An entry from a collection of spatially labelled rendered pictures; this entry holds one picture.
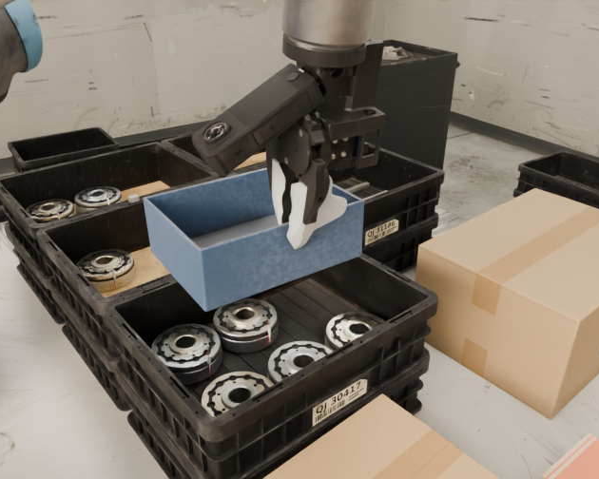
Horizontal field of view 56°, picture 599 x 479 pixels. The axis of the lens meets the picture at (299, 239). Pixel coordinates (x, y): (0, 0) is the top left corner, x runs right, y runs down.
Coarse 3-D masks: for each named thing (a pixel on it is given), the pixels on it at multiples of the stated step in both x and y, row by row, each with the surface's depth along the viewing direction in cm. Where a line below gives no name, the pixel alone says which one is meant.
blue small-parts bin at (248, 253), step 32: (192, 192) 67; (224, 192) 69; (256, 192) 72; (160, 224) 61; (192, 224) 68; (224, 224) 71; (256, 224) 72; (288, 224) 58; (352, 224) 63; (160, 256) 64; (192, 256) 55; (224, 256) 55; (256, 256) 57; (288, 256) 59; (320, 256) 62; (352, 256) 65; (192, 288) 57; (224, 288) 56; (256, 288) 58
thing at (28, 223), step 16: (144, 144) 141; (160, 144) 141; (80, 160) 132; (192, 160) 132; (16, 176) 124; (0, 192) 116; (160, 192) 116; (16, 208) 109; (96, 208) 109; (32, 224) 103; (48, 224) 103
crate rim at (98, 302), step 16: (112, 208) 109; (128, 208) 110; (64, 224) 103; (48, 240) 98; (48, 256) 97; (64, 256) 93; (64, 272) 92; (80, 272) 89; (80, 288) 87; (144, 288) 85; (96, 304) 82
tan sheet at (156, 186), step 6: (138, 186) 143; (144, 186) 143; (150, 186) 143; (156, 186) 143; (162, 186) 143; (168, 186) 143; (126, 192) 140; (132, 192) 140; (138, 192) 140; (144, 192) 140; (150, 192) 140; (126, 198) 137
